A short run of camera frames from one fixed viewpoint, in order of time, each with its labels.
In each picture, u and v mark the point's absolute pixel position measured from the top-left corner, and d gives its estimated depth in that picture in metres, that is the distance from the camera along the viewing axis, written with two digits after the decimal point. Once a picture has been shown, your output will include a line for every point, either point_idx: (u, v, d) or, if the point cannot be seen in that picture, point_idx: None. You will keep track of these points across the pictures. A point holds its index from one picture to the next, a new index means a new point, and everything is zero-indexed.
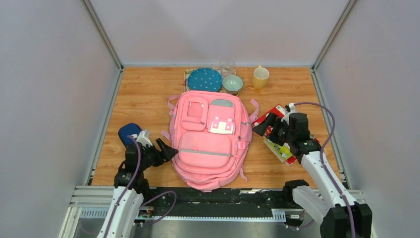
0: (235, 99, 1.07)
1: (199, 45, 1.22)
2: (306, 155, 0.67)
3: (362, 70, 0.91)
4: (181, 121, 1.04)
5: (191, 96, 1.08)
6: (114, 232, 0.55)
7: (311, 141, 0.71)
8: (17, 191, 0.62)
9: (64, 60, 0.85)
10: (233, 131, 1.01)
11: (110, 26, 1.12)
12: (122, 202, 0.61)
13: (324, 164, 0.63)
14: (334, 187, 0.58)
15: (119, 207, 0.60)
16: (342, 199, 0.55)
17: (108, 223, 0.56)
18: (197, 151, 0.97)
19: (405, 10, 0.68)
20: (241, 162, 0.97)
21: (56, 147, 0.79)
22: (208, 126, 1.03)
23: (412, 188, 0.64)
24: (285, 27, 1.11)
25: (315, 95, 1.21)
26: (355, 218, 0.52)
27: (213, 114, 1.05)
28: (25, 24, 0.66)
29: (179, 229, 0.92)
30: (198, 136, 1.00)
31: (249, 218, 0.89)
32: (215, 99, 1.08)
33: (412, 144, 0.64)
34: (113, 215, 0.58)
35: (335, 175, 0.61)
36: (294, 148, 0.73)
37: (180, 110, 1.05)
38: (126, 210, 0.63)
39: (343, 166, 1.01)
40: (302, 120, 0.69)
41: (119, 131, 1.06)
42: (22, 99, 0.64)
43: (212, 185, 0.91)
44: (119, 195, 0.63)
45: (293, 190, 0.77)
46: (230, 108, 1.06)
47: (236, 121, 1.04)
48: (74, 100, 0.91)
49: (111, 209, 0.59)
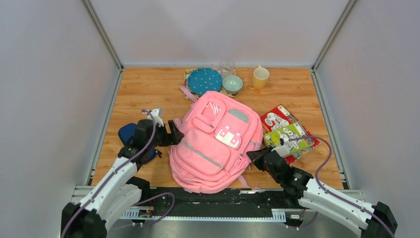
0: (254, 117, 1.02)
1: (199, 45, 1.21)
2: (306, 191, 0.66)
3: (362, 70, 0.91)
4: (193, 117, 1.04)
5: (212, 99, 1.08)
6: (103, 196, 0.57)
7: (298, 171, 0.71)
8: (17, 192, 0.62)
9: (64, 60, 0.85)
10: (236, 147, 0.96)
11: (111, 26, 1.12)
12: (120, 172, 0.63)
13: (328, 190, 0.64)
14: (351, 205, 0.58)
15: (115, 175, 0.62)
16: (365, 212, 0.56)
17: (100, 187, 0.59)
18: (194, 149, 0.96)
19: (404, 10, 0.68)
20: (232, 181, 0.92)
21: (56, 147, 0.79)
22: (216, 131, 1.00)
23: (412, 188, 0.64)
24: (284, 27, 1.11)
25: (315, 95, 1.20)
26: (384, 218, 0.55)
27: (226, 121, 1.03)
28: (25, 24, 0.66)
29: (179, 229, 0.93)
30: (201, 136, 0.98)
31: (249, 218, 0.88)
32: (234, 109, 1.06)
33: (412, 144, 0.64)
34: (106, 182, 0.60)
35: (341, 193, 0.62)
36: (289, 189, 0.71)
37: (196, 107, 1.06)
38: (122, 181, 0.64)
39: (343, 166, 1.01)
40: (280, 161, 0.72)
41: (119, 131, 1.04)
42: (21, 101, 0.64)
43: (193, 188, 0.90)
44: (119, 165, 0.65)
45: (300, 202, 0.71)
46: (244, 123, 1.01)
47: (244, 138, 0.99)
48: (74, 99, 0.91)
49: (108, 175, 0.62)
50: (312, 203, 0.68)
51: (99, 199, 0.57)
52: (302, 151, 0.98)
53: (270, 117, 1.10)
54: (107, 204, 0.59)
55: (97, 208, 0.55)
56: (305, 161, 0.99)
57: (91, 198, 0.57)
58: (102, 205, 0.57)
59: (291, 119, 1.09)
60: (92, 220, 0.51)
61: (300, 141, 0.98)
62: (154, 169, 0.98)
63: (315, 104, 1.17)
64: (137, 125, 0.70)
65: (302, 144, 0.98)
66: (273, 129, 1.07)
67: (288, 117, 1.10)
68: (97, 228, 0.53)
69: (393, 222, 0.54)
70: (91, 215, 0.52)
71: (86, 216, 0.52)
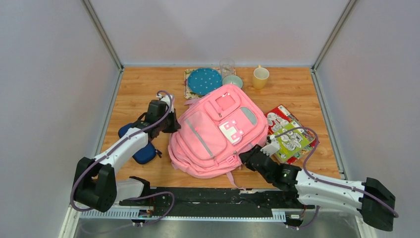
0: (262, 122, 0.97)
1: (199, 45, 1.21)
2: (297, 185, 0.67)
3: (362, 70, 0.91)
4: (206, 100, 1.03)
5: (231, 91, 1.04)
6: (118, 155, 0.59)
7: (286, 167, 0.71)
8: (17, 192, 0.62)
9: (64, 60, 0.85)
10: (234, 143, 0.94)
11: (111, 26, 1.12)
12: (133, 139, 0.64)
13: (317, 178, 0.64)
14: (342, 188, 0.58)
15: (128, 140, 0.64)
16: (357, 191, 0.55)
17: (115, 147, 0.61)
18: (194, 131, 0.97)
19: (404, 10, 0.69)
20: (218, 173, 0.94)
21: (56, 147, 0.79)
22: (222, 121, 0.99)
23: (412, 188, 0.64)
24: (284, 27, 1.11)
25: (315, 95, 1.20)
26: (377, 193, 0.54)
27: (234, 116, 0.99)
28: (25, 24, 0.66)
29: (179, 229, 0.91)
30: (206, 120, 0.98)
31: (249, 218, 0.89)
32: (247, 107, 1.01)
33: (412, 144, 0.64)
34: (121, 143, 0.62)
35: (331, 178, 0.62)
36: (283, 186, 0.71)
37: (213, 93, 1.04)
38: (134, 148, 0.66)
39: (343, 166, 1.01)
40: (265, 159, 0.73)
41: (119, 131, 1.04)
42: (21, 102, 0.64)
43: (181, 166, 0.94)
44: (132, 132, 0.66)
45: (300, 199, 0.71)
46: (251, 124, 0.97)
47: (245, 138, 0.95)
48: (74, 99, 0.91)
49: (122, 139, 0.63)
50: (310, 198, 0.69)
51: (114, 157, 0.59)
52: (302, 150, 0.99)
53: (271, 117, 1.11)
54: (119, 165, 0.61)
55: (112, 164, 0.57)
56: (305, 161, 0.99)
57: (107, 154, 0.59)
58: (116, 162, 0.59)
59: (291, 119, 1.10)
60: (107, 172, 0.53)
61: (302, 139, 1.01)
62: (154, 168, 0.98)
63: (315, 104, 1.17)
64: (152, 101, 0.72)
65: (304, 142, 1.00)
66: (273, 129, 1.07)
67: (288, 117, 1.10)
68: (109, 185, 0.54)
69: (389, 196, 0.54)
70: (107, 168, 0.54)
71: (102, 169, 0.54)
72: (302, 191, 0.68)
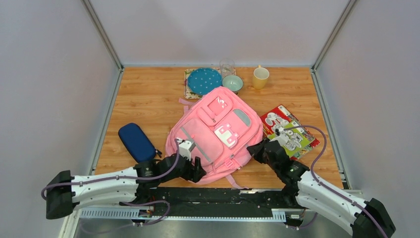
0: (256, 122, 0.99)
1: (199, 44, 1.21)
2: (300, 182, 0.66)
3: (362, 69, 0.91)
4: (198, 107, 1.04)
5: (222, 94, 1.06)
6: (89, 189, 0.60)
7: (295, 164, 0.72)
8: (17, 192, 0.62)
9: (64, 59, 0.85)
10: (230, 147, 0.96)
11: (111, 26, 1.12)
12: (120, 182, 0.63)
13: (321, 182, 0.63)
14: (342, 198, 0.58)
15: (115, 180, 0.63)
16: (356, 206, 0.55)
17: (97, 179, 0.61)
18: (190, 138, 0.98)
19: (403, 10, 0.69)
20: (218, 178, 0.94)
21: (56, 147, 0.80)
22: (217, 126, 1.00)
23: (411, 188, 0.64)
24: (284, 27, 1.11)
25: (315, 95, 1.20)
26: (376, 215, 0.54)
27: (228, 119, 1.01)
28: (25, 22, 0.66)
29: (179, 229, 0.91)
30: (200, 127, 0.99)
31: (249, 218, 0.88)
32: (239, 109, 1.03)
33: (412, 143, 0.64)
34: (104, 179, 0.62)
35: (335, 187, 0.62)
36: (285, 179, 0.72)
37: (205, 99, 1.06)
38: (117, 188, 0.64)
39: (343, 166, 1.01)
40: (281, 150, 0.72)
41: (119, 131, 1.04)
42: (22, 101, 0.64)
43: None
44: (128, 174, 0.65)
45: (298, 198, 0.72)
46: (245, 125, 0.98)
47: (240, 140, 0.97)
48: (74, 99, 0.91)
49: (112, 175, 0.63)
50: (308, 200, 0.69)
51: (85, 189, 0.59)
52: (302, 150, 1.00)
53: (271, 117, 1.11)
54: (86, 196, 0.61)
55: (76, 194, 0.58)
56: (305, 161, 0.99)
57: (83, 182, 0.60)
58: (83, 194, 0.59)
59: (291, 119, 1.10)
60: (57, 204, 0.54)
61: (302, 140, 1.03)
62: None
63: (315, 104, 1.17)
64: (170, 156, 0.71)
65: (303, 142, 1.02)
66: (273, 129, 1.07)
67: (288, 117, 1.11)
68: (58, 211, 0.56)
69: (389, 224, 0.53)
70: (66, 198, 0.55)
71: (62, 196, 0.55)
72: (303, 192, 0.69)
